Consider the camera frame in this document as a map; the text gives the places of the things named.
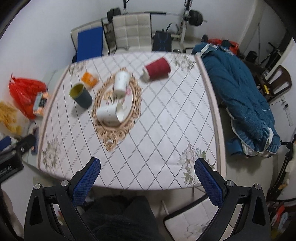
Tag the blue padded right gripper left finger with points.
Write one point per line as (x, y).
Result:
(83, 180)

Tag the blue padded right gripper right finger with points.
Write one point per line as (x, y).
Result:
(211, 180)

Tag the white paper cup lying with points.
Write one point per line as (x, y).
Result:
(111, 115)

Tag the dark teal cup yellow inside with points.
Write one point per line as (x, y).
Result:
(81, 96)

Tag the orange white small cup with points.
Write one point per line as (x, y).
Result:
(89, 79)

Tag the white paper cup upright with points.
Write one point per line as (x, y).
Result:
(121, 82)

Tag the red ribbed paper cup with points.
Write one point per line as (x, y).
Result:
(156, 69)

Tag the blue quilted blanket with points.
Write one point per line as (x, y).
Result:
(252, 120)

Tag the black gripper device left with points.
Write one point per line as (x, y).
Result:
(12, 155)

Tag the black tripod stand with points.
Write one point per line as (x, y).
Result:
(283, 178)

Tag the patterned white tablecloth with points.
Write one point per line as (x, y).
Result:
(168, 123)

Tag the small printed box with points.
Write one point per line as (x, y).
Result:
(40, 103)

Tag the yellow snack bag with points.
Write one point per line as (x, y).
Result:
(9, 119)

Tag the red plastic bag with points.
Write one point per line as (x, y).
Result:
(24, 92)

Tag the dark wooden chair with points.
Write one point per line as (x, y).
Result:
(277, 84)

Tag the blue folded mat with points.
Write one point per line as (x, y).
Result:
(90, 44)

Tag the black blue gym bag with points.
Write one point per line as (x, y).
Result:
(161, 42)

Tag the white padded chair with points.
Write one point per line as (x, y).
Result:
(133, 32)

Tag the white barbell rack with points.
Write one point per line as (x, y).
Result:
(180, 35)

